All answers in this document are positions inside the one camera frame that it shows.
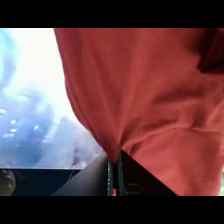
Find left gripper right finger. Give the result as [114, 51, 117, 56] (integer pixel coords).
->
[116, 149, 178, 197]

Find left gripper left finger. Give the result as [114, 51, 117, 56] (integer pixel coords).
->
[52, 151, 116, 197]

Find red garment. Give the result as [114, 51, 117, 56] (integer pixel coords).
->
[53, 28, 224, 197]

